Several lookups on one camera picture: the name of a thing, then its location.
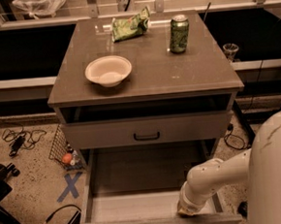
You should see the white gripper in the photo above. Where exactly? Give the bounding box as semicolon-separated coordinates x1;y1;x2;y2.
177;181;207;217

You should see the grey drawer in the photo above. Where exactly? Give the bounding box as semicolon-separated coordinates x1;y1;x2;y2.
79;142;241;224
61;112;232;150

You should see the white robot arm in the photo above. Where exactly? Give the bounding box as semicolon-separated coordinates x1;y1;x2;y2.
177;112;281;224

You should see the grey top drawer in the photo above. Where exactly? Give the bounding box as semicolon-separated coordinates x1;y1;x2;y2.
61;112;232;150

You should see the grey drawer cabinet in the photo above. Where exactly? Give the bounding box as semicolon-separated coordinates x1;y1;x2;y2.
41;6;251;177

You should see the blue tape cross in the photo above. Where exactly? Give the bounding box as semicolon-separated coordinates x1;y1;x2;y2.
57;172;82;203

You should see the orange ball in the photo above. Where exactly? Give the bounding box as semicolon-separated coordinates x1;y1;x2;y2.
61;152;73;165

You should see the white paper bowl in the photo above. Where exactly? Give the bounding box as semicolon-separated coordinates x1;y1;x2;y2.
84;55;132;87

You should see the clear plastic cup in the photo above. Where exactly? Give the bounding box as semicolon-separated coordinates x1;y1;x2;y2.
223;43;239;62

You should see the green soda can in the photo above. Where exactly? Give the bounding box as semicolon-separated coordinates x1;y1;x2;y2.
170;15;190;53

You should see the green chip bag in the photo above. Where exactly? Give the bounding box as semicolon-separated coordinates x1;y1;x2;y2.
110;7;150;42

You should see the white plastic bag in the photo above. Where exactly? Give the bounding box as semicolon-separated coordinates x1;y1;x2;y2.
13;0;67;19

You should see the black cable right floor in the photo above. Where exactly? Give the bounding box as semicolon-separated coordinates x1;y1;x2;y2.
222;122;250;153

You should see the wire basket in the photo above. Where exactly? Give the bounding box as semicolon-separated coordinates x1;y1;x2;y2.
48;126;82;172

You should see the black cable on floor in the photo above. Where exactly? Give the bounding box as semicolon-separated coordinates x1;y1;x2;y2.
37;204;83;224

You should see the black power adapter cable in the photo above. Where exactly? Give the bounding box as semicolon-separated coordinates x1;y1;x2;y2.
0;124;49;159

